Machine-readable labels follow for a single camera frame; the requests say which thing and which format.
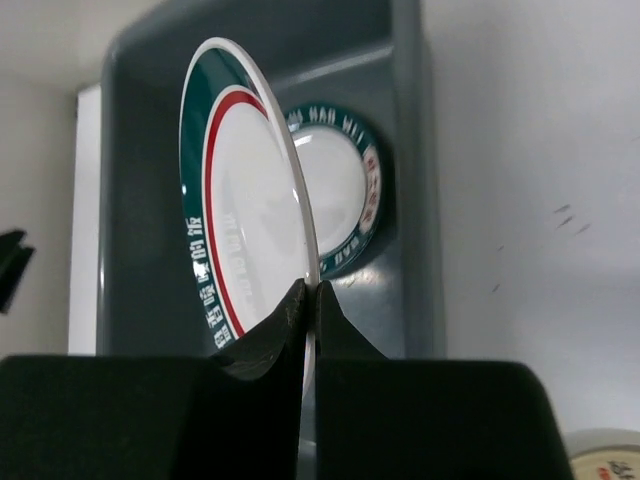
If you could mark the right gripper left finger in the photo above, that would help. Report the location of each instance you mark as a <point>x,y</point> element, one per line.
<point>235,415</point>

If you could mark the white plate green text rim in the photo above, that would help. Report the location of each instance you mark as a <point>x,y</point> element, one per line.
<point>340,157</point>

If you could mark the grey plastic bin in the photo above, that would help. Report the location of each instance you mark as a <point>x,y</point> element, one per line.
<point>367,56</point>

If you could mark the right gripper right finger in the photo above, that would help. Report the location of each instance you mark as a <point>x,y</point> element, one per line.
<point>378,418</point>

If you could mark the white plate green red rim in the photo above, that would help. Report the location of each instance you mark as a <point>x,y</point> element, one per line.
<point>247,213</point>

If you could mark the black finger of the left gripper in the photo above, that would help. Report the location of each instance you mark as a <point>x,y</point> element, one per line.
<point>15,258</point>

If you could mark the small green patterned plate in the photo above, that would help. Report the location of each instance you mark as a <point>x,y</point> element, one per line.
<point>604,454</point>

